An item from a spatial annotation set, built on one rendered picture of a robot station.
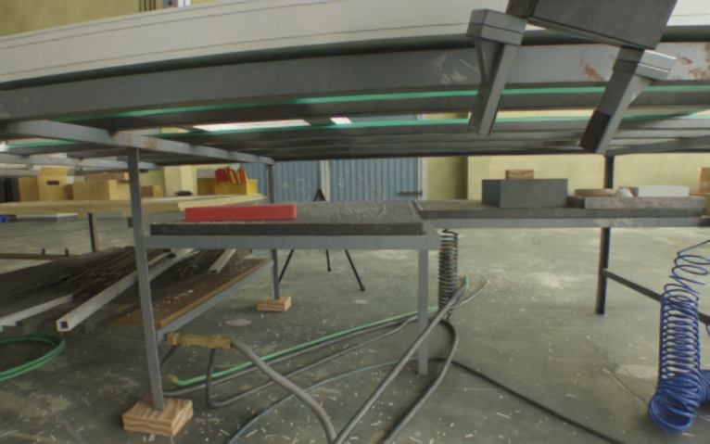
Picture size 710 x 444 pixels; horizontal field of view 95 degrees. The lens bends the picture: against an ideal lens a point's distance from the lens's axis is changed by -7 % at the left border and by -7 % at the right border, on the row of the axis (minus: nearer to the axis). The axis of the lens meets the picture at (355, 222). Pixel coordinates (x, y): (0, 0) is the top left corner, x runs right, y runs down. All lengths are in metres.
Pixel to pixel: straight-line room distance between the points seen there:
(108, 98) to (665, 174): 8.50
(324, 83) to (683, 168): 8.51
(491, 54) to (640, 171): 8.03
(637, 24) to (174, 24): 0.53
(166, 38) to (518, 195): 1.12
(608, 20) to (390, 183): 6.62
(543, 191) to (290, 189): 6.29
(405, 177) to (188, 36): 6.50
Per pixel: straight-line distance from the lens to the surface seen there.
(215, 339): 1.10
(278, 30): 0.52
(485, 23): 0.34
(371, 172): 6.95
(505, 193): 1.31
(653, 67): 0.44
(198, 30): 0.57
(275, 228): 0.90
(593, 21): 0.38
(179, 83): 0.57
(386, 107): 0.73
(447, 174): 7.06
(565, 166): 7.67
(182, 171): 8.00
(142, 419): 1.24
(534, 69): 0.51
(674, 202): 1.49
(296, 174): 7.24
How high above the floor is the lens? 0.69
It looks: 7 degrees down
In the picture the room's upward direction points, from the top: 1 degrees counter-clockwise
